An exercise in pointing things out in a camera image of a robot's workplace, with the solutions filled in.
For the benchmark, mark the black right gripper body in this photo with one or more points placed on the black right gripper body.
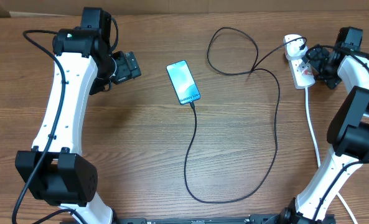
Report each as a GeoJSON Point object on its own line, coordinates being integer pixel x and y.
{"type": "Point", "coordinates": [325, 70]}

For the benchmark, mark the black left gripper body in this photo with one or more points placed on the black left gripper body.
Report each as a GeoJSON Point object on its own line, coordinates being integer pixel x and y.
{"type": "Point", "coordinates": [125, 70]}

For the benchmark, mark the blue Galaxy smartphone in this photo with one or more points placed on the blue Galaxy smartphone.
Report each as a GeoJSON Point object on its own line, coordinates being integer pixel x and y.
{"type": "Point", "coordinates": [183, 82]}

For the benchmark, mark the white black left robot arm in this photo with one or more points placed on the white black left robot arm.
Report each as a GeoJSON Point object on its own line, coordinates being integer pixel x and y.
{"type": "Point", "coordinates": [86, 62]}

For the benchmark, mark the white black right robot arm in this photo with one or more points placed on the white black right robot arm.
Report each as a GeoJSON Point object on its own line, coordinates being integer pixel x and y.
{"type": "Point", "coordinates": [348, 133]}

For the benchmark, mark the white USB charger plug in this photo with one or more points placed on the white USB charger plug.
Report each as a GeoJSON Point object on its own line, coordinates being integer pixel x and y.
{"type": "Point", "coordinates": [295, 46]}

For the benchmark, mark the white power strip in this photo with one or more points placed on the white power strip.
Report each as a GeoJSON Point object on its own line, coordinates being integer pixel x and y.
{"type": "Point", "coordinates": [301, 73]}

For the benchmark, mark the cardboard backdrop panel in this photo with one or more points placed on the cardboard backdrop panel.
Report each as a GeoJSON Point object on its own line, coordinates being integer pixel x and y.
{"type": "Point", "coordinates": [125, 7]}

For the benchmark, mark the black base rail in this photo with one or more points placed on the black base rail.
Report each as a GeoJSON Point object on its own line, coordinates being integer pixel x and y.
{"type": "Point", "coordinates": [253, 219]}

